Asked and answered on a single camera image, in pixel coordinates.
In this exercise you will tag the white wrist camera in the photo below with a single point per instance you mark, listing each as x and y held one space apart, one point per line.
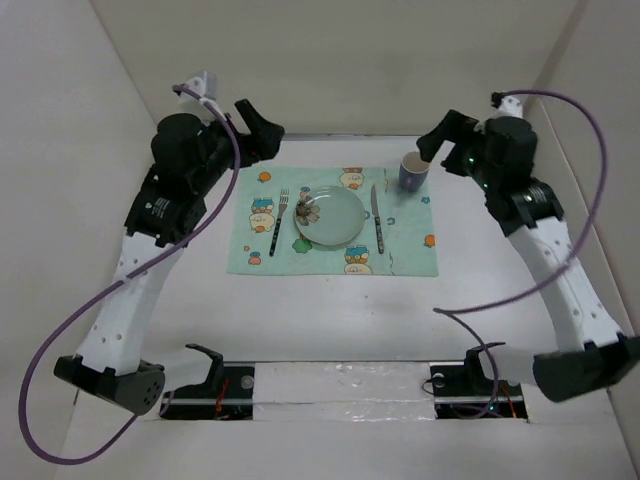
506 106
198 93

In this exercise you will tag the steel table fork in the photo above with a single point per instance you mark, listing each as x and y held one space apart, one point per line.
283 203

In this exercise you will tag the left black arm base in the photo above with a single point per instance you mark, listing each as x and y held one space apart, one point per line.
201 385

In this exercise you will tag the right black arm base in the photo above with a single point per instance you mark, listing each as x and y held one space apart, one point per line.
461 390

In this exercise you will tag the green floral plate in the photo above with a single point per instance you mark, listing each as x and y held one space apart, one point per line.
329 216

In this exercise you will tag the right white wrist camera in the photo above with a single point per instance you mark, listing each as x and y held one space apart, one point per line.
506 106

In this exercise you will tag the purple ceramic mug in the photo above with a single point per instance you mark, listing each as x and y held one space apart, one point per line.
413 172

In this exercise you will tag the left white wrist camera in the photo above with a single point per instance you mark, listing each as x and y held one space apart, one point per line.
198 93

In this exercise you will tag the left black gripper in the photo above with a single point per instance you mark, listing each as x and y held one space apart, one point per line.
260 143

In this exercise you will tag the green cartoon print cloth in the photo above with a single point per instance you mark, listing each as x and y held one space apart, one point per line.
406 220

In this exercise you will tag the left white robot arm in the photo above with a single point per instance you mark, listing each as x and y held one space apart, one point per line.
189 157

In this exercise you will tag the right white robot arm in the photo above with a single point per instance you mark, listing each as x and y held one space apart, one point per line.
592 352

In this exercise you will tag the steel table knife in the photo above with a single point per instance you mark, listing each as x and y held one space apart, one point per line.
377 220

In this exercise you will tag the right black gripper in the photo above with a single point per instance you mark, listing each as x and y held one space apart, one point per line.
458 127

